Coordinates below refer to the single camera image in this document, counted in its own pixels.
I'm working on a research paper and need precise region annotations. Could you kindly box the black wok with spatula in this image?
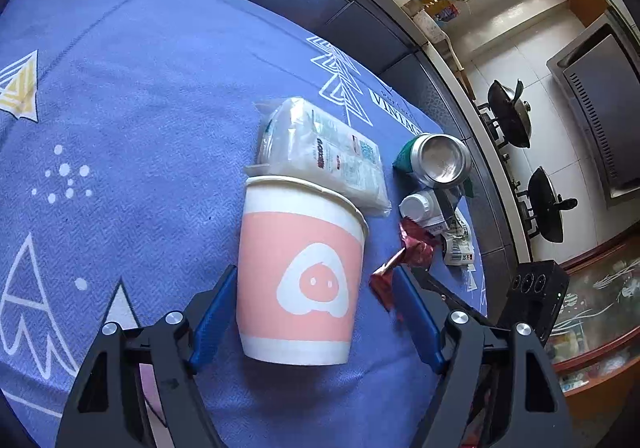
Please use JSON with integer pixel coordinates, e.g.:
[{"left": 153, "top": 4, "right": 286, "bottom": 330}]
[{"left": 526, "top": 166, "right": 579, "bottom": 244}]

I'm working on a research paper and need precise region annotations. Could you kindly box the black wok with long handle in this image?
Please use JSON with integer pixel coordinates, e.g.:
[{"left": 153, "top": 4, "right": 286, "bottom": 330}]
[{"left": 486, "top": 77, "right": 533, "bottom": 149}]

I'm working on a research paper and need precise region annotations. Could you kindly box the white barcode wrapper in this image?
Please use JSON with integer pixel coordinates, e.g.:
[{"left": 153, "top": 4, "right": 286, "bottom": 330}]
[{"left": 434, "top": 185, "right": 477, "bottom": 270}]

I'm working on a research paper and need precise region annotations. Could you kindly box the blue printed tablecloth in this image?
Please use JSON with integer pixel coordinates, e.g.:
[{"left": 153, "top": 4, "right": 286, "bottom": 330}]
[{"left": 0, "top": 0, "right": 488, "bottom": 448}]

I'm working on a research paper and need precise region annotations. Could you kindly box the white pill bottle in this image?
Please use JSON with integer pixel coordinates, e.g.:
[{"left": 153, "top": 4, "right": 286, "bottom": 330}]
[{"left": 399, "top": 191, "right": 447, "bottom": 230}]

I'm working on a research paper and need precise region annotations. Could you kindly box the painted glass door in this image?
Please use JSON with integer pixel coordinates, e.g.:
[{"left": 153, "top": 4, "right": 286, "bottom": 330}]
[{"left": 544, "top": 238, "right": 640, "bottom": 400}]

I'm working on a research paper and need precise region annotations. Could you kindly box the red foil wrapper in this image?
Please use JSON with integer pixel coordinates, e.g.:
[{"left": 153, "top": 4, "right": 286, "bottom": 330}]
[{"left": 369, "top": 218, "right": 437, "bottom": 311}]

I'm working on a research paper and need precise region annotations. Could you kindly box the pink and white paper cup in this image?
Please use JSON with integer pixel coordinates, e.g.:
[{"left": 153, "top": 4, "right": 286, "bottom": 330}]
[{"left": 236, "top": 174, "right": 370, "bottom": 365}]

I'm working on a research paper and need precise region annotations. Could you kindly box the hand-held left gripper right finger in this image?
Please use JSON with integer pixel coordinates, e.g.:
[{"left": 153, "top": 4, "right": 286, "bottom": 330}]
[{"left": 394, "top": 264, "right": 573, "bottom": 448}]

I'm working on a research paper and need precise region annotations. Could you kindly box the clear tissue packet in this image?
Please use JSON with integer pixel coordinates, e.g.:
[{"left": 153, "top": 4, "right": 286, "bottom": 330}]
[{"left": 244, "top": 97, "right": 392, "bottom": 218}]

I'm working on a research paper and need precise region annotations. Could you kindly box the green aluminium can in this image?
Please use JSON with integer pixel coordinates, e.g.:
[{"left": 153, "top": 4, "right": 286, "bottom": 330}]
[{"left": 392, "top": 132, "right": 475, "bottom": 198}]

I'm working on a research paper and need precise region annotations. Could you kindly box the steel range hood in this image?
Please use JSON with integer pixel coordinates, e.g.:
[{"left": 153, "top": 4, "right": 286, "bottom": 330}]
[{"left": 546, "top": 14, "right": 640, "bottom": 208}]

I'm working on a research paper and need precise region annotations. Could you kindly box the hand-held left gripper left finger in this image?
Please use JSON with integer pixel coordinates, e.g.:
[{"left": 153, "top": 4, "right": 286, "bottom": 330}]
[{"left": 55, "top": 264, "right": 238, "bottom": 448}]

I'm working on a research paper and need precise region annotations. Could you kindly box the black gas stove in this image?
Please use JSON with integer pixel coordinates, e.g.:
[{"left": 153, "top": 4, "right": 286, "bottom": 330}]
[{"left": 474, "top": 98, "right": 543, "bottom": 240}]

